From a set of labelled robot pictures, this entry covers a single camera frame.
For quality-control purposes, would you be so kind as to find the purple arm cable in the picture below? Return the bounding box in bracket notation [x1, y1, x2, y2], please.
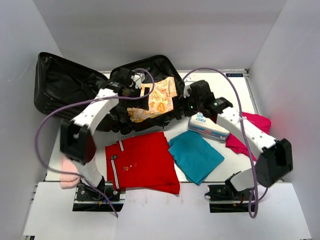
[34, 67, 156, 218]
[182, 67, 270, 219]

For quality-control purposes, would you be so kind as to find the teal shirt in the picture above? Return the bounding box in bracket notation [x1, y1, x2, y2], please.
[168, 130, 225, 186]

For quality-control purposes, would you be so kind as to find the black hard-shell suitcase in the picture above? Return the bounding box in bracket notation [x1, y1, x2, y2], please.
[34, 52, 185, 135]

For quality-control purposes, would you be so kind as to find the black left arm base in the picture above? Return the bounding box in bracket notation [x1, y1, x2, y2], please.
[72, 181, 126, 213]

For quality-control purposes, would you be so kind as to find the orange patterned white pouch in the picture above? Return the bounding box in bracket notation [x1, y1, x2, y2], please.
[127, 76, 178, 123]

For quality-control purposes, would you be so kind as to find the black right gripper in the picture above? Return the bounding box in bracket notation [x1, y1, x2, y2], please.
[172, 92, 203, 121]

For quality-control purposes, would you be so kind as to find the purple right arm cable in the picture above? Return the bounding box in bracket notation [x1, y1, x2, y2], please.
[182, 67, 270, 219]

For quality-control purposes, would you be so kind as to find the magenta garment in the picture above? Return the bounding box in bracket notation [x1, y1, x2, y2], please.
[225, 112, 272, 157]

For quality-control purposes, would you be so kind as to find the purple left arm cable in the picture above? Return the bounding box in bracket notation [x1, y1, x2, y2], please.
[34, 67, 156, 218]

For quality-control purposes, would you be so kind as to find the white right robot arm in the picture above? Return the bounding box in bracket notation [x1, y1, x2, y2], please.
[172, 80, 293, 200]

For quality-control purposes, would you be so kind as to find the first aid tin box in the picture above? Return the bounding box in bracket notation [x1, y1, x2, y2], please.
[188, 112, 230, 142]

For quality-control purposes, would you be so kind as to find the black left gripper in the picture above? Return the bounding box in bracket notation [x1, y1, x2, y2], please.
[121, 84, 150, 110]

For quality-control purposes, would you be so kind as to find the red polo shirt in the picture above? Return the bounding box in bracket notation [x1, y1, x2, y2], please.
[105, 131, 180, 195]

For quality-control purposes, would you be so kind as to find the pink folded towel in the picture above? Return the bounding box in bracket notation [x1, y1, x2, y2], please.
[59, 153, 82, 190]

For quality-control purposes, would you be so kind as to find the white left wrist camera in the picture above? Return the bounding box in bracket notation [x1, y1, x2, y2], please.
[133, 72, 145, 90]

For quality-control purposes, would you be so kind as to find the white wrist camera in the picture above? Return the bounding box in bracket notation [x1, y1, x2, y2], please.
[133, 72, 145, 90]
[183, 81, 193, 98]

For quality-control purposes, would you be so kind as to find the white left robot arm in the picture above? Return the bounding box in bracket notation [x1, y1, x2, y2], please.
[60, 68, 155, 200]

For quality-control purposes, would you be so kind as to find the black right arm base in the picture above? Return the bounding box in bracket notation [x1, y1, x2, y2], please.
[204, 183, 252, 214]

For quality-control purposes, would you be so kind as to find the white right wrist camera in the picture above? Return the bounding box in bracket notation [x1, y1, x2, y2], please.
[183, 81, 193, 98]

